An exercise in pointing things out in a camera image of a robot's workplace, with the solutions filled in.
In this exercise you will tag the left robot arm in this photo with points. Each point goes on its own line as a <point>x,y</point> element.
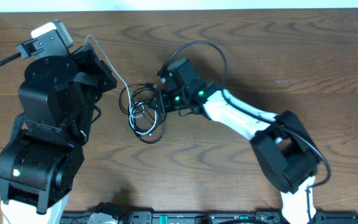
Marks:
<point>37,168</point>

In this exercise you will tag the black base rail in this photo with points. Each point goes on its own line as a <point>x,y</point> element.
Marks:
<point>171,218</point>

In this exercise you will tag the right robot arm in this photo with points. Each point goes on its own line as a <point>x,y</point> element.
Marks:
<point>280,142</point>

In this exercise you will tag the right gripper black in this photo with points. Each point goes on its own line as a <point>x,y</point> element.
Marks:
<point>161,102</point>

